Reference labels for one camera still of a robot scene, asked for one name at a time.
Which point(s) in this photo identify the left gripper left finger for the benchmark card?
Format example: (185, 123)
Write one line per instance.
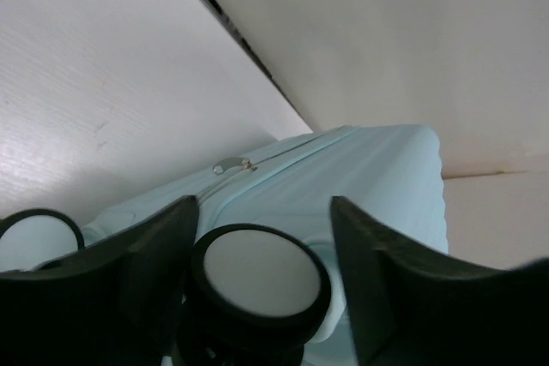
(116, 302)

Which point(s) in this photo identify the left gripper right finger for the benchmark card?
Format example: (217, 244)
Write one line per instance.
(409, 304)

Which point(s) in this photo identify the light blue hard-shell suitcase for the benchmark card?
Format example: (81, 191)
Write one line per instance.
(392, 171)

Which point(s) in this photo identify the silver zipper pull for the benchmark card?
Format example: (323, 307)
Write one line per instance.
(227, 164)

